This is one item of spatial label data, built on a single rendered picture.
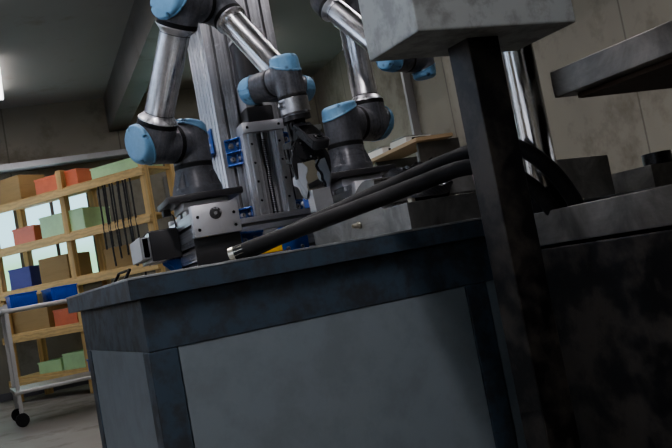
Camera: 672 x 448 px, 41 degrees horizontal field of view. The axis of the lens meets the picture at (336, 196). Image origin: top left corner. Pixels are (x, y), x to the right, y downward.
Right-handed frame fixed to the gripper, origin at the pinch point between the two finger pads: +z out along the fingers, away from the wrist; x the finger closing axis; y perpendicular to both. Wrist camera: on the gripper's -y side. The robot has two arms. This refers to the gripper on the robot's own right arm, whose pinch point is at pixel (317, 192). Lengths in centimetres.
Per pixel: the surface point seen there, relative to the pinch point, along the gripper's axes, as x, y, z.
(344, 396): 28, -53, 38
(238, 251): 38, -42, 8
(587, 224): -7, -86, 16
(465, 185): -24.1, -28.5, 6.3
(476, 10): 10, -92, -21
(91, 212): -73, 672, -33
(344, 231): -0.4, -9.2, 10.7
